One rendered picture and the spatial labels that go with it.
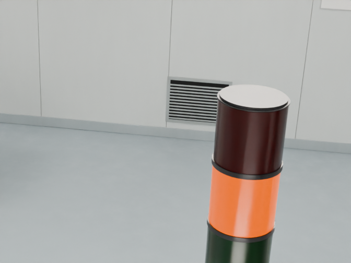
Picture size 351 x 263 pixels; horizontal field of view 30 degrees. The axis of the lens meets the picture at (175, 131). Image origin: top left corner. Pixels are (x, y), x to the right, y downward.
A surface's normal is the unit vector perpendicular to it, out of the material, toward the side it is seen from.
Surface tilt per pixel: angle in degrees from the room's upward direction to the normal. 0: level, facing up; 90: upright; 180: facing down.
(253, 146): 90
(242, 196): 90
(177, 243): 0
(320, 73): 90
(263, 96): 0
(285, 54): 90
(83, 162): 0
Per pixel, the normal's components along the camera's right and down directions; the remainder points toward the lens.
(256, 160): 0.12, 0.39
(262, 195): 0.43, 0.37
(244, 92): 0.05, -0.92
